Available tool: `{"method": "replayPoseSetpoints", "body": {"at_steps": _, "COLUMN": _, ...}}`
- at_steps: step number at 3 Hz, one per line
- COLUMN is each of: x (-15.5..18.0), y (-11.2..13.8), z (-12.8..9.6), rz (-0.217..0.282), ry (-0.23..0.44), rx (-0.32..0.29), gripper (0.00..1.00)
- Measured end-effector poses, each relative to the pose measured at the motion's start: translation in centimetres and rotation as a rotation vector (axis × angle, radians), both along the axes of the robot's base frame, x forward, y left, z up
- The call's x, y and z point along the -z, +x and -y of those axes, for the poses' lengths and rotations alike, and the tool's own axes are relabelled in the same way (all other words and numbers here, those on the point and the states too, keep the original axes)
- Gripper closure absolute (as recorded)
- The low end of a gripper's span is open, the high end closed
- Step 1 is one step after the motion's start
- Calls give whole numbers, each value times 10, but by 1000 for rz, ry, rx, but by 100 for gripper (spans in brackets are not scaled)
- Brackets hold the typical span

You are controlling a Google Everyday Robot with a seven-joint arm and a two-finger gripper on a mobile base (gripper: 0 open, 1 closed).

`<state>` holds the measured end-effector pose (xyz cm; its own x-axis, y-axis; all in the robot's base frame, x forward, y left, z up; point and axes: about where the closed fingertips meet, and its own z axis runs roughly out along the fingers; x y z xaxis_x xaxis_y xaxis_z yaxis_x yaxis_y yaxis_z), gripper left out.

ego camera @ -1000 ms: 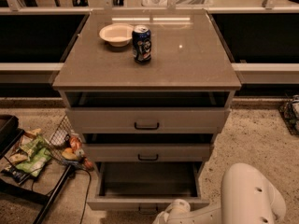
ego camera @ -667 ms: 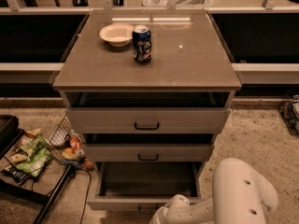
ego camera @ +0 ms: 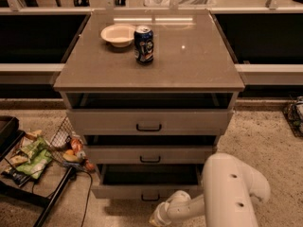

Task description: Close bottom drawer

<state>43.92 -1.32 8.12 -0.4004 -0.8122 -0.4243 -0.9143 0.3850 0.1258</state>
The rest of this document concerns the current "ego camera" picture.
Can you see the grey drawer cabinet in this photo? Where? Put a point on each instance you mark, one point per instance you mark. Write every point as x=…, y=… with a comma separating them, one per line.
x=191, y=69

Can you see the green chip bag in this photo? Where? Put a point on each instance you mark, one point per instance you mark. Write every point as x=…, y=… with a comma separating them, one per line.
x=38, y=157

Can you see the blue soda can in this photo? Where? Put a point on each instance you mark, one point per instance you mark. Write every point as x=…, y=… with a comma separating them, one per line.
x=143, y=44

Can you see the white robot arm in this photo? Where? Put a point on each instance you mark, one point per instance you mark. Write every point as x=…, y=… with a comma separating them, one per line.
x=231, y=190

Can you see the wire basket at right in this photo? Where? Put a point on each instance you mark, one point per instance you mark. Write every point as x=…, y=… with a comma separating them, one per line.
x=293, y=113

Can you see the drawer with black handle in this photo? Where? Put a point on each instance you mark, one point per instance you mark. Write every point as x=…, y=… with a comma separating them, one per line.
x=147, y=154
x=147, y=182
x=149, y=122

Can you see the wire basket with snacks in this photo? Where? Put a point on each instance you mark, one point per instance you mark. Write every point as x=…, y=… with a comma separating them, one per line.
x=65, y=138

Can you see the dark blue snack bag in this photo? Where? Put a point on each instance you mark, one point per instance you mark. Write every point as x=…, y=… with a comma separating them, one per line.
x=18, y=177

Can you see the white bowl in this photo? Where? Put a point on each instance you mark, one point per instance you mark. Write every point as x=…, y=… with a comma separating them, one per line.
x=118, y=35

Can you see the orange fruit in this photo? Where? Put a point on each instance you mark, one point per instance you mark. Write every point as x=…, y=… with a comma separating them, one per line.
x=69, y=156

